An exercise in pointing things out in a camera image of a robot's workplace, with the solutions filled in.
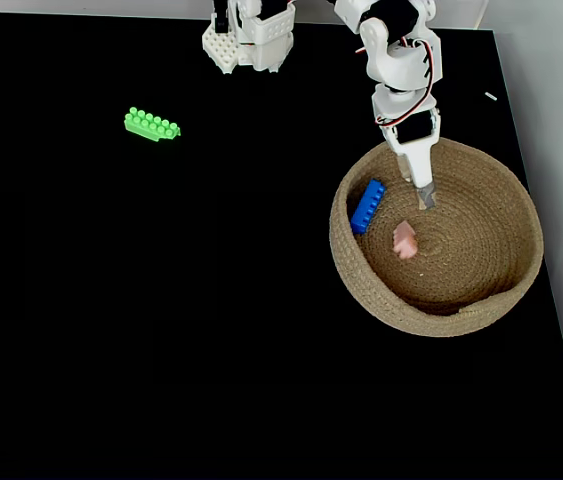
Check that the small white tape strip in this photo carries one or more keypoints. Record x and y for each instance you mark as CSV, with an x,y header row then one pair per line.
x,y
491,96

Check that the pink lego block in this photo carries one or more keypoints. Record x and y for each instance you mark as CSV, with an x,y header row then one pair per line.
x,y
405,241

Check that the green lego block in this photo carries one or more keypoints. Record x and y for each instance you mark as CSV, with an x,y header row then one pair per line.
x,y
151,125

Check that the blue lego block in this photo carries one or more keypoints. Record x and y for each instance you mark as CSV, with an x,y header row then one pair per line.
x,y
367,207

